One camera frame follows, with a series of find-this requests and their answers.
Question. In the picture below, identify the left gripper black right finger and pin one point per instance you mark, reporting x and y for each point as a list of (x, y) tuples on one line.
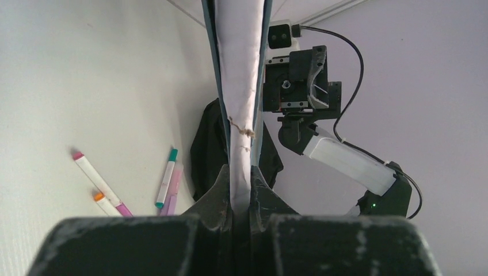
[(286, 243)]

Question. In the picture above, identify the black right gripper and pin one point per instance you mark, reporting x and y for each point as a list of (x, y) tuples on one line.
[(298, 85)]

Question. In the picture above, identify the aluminium cell frame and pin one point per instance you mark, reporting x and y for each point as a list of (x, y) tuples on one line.
[(304, 12)]

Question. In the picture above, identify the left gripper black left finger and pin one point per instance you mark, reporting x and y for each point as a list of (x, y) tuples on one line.
[(197, 242)]

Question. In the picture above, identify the black student backpack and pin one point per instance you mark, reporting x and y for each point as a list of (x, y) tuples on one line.
[(208, 152)]

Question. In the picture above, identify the teal humor book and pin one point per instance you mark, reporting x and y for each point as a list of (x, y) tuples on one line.
[(237, 32)]

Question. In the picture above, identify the orange capped white marker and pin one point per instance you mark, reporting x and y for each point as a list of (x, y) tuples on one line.
[(106, 205)]

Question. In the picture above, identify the green capped white marker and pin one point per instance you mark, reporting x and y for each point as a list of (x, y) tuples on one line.
[(167, 175)]

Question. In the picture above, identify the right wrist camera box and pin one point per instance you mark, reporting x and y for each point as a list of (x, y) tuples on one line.
[(282, 39)]

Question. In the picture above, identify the pink highlighter pen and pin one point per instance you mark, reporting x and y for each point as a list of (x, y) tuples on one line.
[(171, 198)]

